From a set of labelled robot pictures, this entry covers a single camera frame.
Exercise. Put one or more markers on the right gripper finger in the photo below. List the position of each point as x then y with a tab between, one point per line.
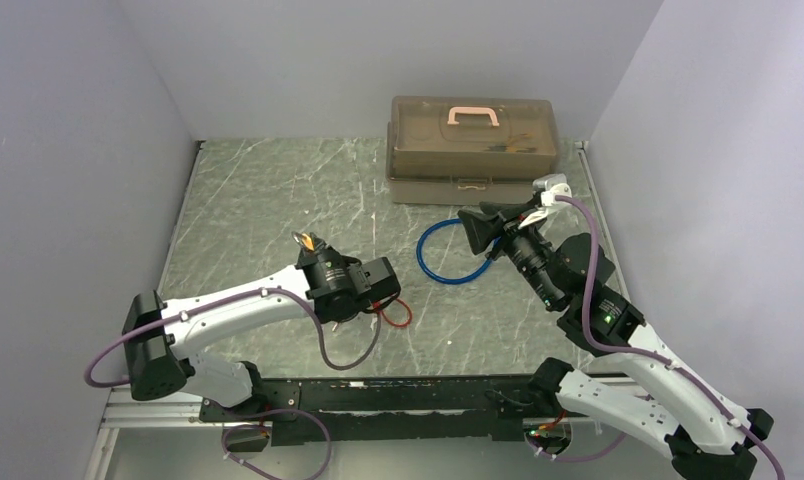
507	212
481	229

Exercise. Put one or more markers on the brass padlock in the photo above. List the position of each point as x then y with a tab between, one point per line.
308	241

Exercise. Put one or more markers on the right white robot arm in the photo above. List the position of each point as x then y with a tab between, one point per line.
703	434

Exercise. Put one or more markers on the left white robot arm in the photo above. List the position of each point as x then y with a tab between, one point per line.
166	347

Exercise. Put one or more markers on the brown plastic toolbox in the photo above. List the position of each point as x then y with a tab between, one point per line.
464	150

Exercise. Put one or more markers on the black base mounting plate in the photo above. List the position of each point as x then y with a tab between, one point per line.
499	407

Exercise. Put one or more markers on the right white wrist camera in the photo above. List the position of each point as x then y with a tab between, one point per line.
544	201

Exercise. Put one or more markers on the blue cable lock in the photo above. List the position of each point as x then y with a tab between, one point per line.
438	255

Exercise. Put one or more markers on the red cable lock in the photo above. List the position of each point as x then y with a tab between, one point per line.
393	312

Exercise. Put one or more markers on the aluminium rail frame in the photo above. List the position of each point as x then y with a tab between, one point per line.
182	409

